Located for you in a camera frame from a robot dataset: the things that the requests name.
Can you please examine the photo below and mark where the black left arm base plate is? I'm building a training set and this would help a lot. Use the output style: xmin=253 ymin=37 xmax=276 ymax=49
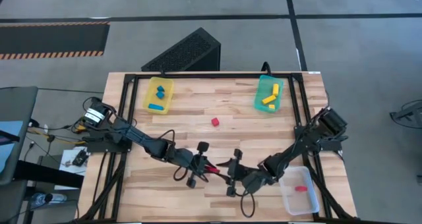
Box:
xmin=81 ymin=136 xmax=132 ymax=153

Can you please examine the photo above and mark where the small black device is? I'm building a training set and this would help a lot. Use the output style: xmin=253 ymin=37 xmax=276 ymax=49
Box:
xmin=72 ymin=150 xmax=88 ymax=167

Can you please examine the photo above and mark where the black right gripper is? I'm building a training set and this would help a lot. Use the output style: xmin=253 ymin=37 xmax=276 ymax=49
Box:
xmin=216 ymin=148 xmax=270 ymax=198

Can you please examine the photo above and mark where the black computer case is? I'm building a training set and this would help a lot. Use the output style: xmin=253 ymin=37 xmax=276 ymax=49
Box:
xmin=140 ymin=26 xmax=222 ymax=72

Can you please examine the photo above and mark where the blue panel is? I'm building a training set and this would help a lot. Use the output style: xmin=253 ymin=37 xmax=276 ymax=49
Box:
xmin=0 ymin=120 xmax=24 ymax=174

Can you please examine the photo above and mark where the yellow translucent plastic bin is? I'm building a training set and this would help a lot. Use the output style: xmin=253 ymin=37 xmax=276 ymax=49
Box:
xmin=142 ymin=76 xmax=175 ymax=115

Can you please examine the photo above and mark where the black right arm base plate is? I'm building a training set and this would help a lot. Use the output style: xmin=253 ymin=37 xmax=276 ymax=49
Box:
xmin=294 ymin=125 xmax=344 ymax=153

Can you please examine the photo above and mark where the black aluminium table frame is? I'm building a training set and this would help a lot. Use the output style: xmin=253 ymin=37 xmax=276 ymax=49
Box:
xmin=75 ymin=72 xmax=357 ymax=223

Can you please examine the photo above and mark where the clear water bottle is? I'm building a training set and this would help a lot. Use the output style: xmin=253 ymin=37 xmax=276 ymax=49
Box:
xmin=31 ymin=192 xmax=69 ymax=208

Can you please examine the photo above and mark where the green translucent plastic bin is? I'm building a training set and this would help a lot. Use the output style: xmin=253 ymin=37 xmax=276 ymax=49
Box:
xmin=253 ymin=74 xmax=284 ymax=113

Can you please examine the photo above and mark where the black hazard striped mat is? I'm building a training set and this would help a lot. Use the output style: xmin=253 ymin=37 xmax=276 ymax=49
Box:
xmin=0 ymin=21 xmax=111 ymax=61

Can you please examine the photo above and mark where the black shelf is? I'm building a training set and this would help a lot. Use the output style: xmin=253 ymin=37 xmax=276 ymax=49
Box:
xmin=13 ymin=159 xmax=85 ymax=189

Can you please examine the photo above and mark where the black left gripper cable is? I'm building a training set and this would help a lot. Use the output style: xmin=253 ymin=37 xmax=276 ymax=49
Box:
xmin=172 ymin=164 xmax=191 ymax=182

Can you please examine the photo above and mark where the yellow cable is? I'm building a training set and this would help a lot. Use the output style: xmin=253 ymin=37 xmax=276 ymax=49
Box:
xmin=28 ymin=123 xmax=87 ymax=145

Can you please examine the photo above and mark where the grey side table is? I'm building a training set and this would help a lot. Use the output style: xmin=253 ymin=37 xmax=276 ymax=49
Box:
xmin=0 ymin=86 xmax=39 ymax=186

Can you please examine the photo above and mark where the clear plastic bin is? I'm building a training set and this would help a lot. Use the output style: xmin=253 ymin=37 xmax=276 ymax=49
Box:
xmin=278 ymin=166 xmax=320 ymax=216

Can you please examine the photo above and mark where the white paper sheet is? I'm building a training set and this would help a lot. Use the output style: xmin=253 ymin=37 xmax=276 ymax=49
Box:
xmin=59 ymin=147 xmax=88 ymax=178

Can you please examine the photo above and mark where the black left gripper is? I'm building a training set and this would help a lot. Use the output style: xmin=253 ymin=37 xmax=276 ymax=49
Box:
xmin=177 ymin=141 xmax=229 ymax=189

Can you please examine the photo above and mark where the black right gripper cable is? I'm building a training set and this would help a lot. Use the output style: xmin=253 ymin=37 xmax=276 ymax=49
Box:
xmin=239 ymin=189 xmax=256 ymax=219

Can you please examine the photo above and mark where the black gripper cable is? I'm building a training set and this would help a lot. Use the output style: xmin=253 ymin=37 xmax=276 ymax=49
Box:
xmin=172 ymin=164 xmax=191 ymax=182
xmin=239 ymin=189 xmax=256 ymax=219

